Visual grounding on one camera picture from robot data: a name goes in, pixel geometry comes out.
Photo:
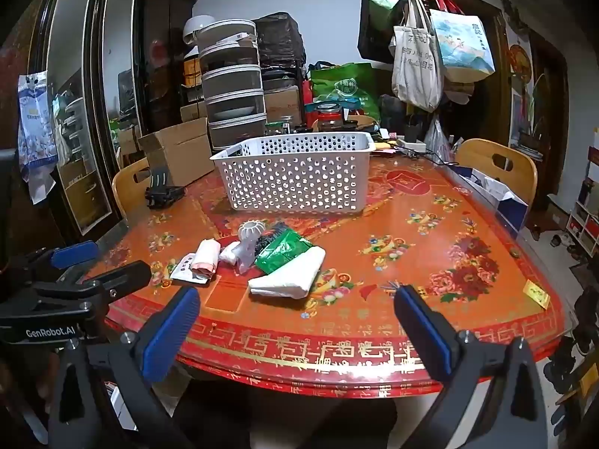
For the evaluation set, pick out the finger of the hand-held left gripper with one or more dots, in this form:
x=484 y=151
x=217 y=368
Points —
x=75 y=255
x=121 y=280

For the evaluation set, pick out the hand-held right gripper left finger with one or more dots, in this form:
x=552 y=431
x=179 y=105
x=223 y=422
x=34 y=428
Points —
x=171 y=332

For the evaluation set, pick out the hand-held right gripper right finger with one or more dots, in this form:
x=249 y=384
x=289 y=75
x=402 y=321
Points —
x=423 y=332

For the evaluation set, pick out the white packet with dark label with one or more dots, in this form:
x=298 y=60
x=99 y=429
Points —
x=182 y=271

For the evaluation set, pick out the pink and white towel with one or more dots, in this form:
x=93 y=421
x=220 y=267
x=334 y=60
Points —
x=206 y=257

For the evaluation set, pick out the small white cloth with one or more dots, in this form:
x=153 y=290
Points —
x=229 y=253

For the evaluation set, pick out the green foil packet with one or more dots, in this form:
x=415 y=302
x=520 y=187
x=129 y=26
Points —
x=285 y=255

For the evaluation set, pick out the white perforated plastic basket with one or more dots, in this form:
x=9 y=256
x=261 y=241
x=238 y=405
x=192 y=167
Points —
x=290 y=182

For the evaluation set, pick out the black clamp holder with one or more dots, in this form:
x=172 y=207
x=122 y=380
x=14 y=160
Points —
x=161 y=194

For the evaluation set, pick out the yellow card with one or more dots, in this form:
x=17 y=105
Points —
x=536 y=292

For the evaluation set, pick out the blue and white plastic bag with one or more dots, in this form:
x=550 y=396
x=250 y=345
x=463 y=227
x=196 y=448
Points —
x=35 y=135

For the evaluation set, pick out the open cardboard box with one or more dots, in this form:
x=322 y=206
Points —
x=182 y=154

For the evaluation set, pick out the dark wooden mirrored wardrobe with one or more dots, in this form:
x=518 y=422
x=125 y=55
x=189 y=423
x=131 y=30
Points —
x=93 y=103

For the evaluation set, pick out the blue and white box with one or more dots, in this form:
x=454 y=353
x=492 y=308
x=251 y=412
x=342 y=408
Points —
x=507 y=203

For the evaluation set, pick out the white power strip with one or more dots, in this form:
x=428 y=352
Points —
x=411 y=145

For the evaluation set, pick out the clear plastic bag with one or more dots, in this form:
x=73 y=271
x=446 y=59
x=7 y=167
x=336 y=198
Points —
x=437 y=142

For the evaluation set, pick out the shelf with boxes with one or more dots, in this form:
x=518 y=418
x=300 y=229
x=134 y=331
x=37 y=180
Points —
x=585 y=224

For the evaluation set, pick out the tiered grey food cover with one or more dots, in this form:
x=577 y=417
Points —
x=234 y=84

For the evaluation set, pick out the glass jar with red lid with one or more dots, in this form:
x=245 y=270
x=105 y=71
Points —
x=329 y=119

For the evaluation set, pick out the brown carton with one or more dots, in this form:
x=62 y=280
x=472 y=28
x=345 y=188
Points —
x=283 y=105

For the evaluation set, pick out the white plastic dome cover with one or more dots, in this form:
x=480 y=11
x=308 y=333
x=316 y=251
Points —
x=196 y=28

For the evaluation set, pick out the green shopping bag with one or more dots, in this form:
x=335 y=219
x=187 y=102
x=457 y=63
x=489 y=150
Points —
x=346 y=84

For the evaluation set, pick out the beige canvas tote bag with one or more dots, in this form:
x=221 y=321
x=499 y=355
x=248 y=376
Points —
x=414 y=65

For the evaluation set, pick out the black plastic covered stack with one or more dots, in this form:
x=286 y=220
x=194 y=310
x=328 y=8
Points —
x=281 y=39

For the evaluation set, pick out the blue illustrated paper bag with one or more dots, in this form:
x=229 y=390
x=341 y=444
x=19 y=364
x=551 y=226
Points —
x=461 y=44

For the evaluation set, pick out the black hanging bag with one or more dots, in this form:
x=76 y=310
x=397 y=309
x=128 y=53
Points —
x=372 y=37

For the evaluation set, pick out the green paper bag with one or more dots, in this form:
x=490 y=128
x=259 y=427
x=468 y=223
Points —
x=386 y=4

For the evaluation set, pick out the red wall ornament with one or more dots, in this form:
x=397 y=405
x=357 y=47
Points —
x=520 y=61

